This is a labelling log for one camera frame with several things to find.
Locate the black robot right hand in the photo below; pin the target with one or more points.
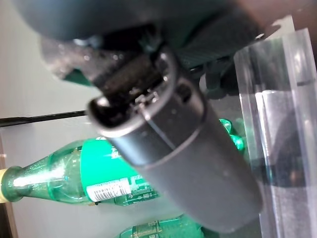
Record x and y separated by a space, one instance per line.
185 161

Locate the green soda bottle yellow cap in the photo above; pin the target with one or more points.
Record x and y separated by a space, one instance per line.
161 229
74 171

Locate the dark metal shelf board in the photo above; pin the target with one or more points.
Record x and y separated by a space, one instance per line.
284 124

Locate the black shelf upright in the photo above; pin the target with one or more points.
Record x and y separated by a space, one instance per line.
37 119

